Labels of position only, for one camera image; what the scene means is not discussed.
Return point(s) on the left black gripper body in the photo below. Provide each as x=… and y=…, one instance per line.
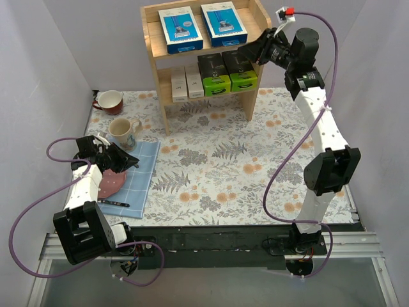
x=112, y=156

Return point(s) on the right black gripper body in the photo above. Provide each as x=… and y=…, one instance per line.
x=262, y=47

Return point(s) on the green black Gillette razor box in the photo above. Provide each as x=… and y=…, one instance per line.
x=214, y=75
x=241, y=72

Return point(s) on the blue Harry's razor pack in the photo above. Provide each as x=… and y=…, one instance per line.
x=180, y=29
x=223, y=24

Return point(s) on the white Harry's razor box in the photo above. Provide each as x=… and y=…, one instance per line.
x=194, y=81

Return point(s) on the long white Harry's box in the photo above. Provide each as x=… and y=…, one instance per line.
x=179, y=84

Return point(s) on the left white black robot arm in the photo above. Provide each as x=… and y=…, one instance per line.
x=82, y=228

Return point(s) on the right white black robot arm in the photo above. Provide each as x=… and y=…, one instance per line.
x=335, y=161

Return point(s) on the wooden two-tier shelf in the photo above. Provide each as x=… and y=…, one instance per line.
x=252, y=13

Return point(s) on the pink dotted plate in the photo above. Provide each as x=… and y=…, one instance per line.
x=111, y=183

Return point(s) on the cream ceramic mug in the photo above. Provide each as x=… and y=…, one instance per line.
x=125, y=132

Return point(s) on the blue checked cloth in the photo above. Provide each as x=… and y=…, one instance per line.
x=135, y=190

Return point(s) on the red ceramic mug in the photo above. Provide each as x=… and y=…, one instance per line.
x=111, y=102

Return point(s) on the floral patterned tablecloth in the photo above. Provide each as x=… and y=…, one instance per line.
x=218, y=168

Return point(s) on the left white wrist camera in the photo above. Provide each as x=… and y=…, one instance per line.
x=100, y=140

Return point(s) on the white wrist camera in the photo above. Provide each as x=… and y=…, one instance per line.
x=285, y=17
x=100, y=140

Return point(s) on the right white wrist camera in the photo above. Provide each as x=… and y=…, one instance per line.
x=285, y=17

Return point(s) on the knife with wooden handle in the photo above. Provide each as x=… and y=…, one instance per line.
x=113, y=203

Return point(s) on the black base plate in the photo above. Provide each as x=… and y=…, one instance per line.
x=220, y=246

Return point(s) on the aluminium rail frame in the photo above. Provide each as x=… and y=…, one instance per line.
x=354, y=275

